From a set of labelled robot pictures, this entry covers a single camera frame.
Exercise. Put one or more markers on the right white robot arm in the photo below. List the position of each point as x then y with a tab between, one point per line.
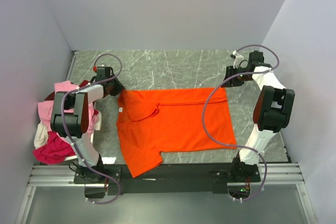
273	108

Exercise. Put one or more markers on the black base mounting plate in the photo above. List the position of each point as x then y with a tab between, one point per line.
166	178

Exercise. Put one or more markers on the magenta t-shirt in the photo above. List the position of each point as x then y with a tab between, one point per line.
55	151

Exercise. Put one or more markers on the orange t-shirt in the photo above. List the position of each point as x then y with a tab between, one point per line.
175	120

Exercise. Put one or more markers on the pink t-shirt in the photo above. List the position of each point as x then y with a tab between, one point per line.
92	119

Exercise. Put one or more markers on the cream t-shirt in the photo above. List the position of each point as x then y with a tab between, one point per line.
41	136

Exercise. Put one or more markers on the aluminium extrusion rail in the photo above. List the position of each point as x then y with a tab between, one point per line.
62	176

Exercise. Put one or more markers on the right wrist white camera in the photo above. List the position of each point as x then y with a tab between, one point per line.
238	59

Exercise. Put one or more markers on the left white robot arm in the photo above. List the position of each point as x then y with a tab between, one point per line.
70	116

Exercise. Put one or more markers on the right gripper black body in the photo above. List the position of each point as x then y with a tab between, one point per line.
238	80

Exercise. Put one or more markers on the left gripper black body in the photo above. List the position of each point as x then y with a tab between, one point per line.
112	74

